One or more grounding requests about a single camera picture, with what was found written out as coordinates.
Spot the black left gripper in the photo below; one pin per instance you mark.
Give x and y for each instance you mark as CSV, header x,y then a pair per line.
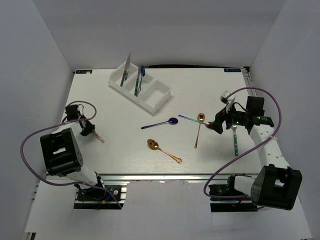
x,y
90,127

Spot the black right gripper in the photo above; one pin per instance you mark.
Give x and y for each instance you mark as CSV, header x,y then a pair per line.
x,y
222,115

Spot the pink handled silver spoon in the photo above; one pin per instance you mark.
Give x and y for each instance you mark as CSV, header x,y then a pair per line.
x,y
99,137

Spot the slim gold spoon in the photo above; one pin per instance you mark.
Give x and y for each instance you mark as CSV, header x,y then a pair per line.
x,y
200,118

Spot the teal handled silver spoon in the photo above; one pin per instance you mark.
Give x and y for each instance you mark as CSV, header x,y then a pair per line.
x,y
235,140

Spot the purple blue iridescent spoon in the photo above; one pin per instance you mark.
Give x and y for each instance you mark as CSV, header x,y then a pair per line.
x,y
171,121

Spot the ornate silver fork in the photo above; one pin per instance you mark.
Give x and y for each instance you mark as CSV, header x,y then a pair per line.
x,y
139,86

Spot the teal handled table knife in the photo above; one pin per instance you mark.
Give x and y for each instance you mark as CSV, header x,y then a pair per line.
x,y
126,76

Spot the ornate gold spoon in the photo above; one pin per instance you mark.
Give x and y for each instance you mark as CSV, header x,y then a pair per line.
x,y
155,146

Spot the dark handled steak knife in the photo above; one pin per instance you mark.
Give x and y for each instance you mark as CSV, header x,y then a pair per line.
x,y
126,67

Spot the teal handled silver fork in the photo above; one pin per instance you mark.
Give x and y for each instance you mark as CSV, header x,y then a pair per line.
x,y
137,82

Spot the blue iridescent fork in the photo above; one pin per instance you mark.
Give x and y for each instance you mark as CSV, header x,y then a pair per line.
x,y
142,70

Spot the rainbow iridescent spoon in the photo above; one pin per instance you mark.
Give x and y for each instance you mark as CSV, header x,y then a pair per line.
x,y
194,120

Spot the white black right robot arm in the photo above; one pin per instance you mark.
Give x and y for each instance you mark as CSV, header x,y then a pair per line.
x,y
277,184

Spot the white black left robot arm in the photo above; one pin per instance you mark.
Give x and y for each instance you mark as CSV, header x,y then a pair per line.
x,y
62,154

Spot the right blue corner label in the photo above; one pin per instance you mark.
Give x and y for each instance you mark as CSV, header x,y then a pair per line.
x,y
232,70

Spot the blue corner label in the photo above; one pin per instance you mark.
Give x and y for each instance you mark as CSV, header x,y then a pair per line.
x,y
83,71
232,70

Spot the left blue corner label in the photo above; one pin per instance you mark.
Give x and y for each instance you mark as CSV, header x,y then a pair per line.
x,y
83,71

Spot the white three-compartment plastic tray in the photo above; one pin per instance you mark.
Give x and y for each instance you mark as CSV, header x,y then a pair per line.
x,y
147,92

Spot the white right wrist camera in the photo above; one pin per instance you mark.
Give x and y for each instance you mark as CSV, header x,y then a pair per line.
x,y
228,100

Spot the aluminium table frame rail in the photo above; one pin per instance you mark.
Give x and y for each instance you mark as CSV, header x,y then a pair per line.
x,y
263,130

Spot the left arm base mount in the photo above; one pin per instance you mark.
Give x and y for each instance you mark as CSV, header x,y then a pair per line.
x,y
97,199

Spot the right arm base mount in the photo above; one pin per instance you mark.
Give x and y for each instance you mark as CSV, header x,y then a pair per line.
x,y
225,201

